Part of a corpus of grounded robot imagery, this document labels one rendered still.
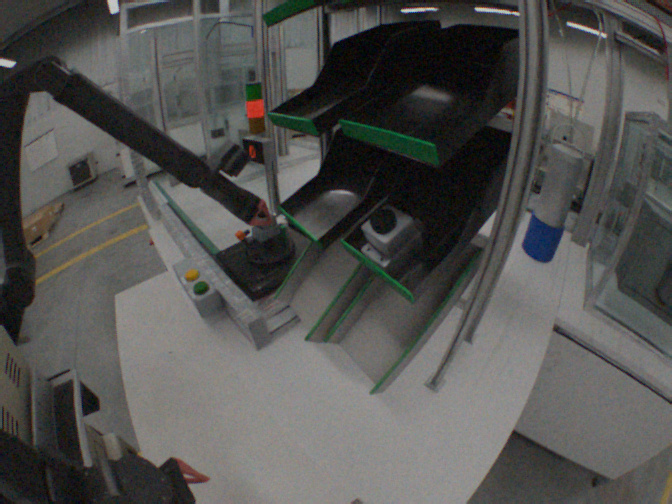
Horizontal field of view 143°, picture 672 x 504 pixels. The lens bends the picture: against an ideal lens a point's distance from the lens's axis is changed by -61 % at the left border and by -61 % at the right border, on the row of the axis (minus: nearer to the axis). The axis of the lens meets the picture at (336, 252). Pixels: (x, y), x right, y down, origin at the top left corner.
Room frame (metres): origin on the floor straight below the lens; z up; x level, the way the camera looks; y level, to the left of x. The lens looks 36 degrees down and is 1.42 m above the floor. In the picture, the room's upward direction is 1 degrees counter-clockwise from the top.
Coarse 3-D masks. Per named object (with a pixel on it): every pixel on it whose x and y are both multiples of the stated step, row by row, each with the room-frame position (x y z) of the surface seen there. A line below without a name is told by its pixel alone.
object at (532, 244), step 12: (528, 228) 0.77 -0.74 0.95; (540, 228) 0.71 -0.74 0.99; (552, 228) 0.68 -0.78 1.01; (564, 228) 0.69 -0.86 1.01; (528, 240) 0.74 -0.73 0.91; (540, 240) 0.70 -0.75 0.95; (552, 240) 0.67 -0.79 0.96; (528, 252) 0.72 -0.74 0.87; (540, 252) 0.68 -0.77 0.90; (552, 252) 0.67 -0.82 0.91
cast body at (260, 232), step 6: (258, 216) 0.62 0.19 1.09; (264, 216) 0.61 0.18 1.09; (276, 222) 0.63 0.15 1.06; (252, 228) 0.61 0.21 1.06; (258, 228) 0.61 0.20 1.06; (264, 228) 0.60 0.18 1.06; (270, 228) 0.61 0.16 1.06; (276, 228) 0.62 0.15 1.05; (252, 234) 0.62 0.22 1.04; (258, 234) 0.59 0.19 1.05; (264, 234) 0.60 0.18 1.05; (270, 234) 0.61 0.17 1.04; (276, 234) 0.62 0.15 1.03; (258, 240) 0.60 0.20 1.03; (264, 240) 0.60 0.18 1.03
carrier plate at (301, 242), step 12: (288, 228) 0.75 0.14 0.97; (300, 240) 0.68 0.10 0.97; (228, 252) 0.63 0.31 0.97; (240, 252) 0.63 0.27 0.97; (300, 252) 0.62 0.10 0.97; (228, 264) 0.58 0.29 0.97; (240, 264) 0.58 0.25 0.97; (288, 264) 0.57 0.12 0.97; (240, 276) 0.53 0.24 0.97; (252, 276) 0.53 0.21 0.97; (276, 276) 0.53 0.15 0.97; (252, 288) 0.48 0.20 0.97; (264, 288) 0.48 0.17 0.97; (276, 288) 0.49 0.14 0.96
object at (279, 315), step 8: (280, 216) 0.85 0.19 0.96; (264, 296) 0.47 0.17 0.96; (272, 296) 0.47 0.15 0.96; (256, 304) 0.44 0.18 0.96; (264, 304) 0.45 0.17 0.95; (272, 304) 0.44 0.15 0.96; (280, 304) 0.45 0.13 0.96; (288, 304) 0.46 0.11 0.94; (264, 312) 0.42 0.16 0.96; (272, 312) 0.43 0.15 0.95; (280, 312) 0.44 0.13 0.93; (288, 312) 0.46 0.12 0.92; (272, 320) 0.42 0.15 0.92; (280, 320) 0.44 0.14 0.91; (288, 320) 0.45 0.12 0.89; (296, 320) 0.47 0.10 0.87; (272, 328) 0.42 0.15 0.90; (280, 328) 0.43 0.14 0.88; (288, 328) 0.45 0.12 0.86; (272, 336) 0.42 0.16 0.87
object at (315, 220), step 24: (336, 144) 0.49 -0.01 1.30; (360, 144) 0.52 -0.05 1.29; (336, 168) 0.49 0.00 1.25; (360, 168) 0.48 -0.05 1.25; (384, 168) 0.39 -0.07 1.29; (312, 192) 0.46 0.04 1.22; (336, 192) 0.44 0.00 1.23; (360, 192) 0.41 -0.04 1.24; (384, 192) 0.39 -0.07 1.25; (288, 216) 0.39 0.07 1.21; (312, 216) 0.40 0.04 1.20; (336, 216) 0.38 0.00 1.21; (360, 216) 0.36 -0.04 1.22; (312, 240) 0.34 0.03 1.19
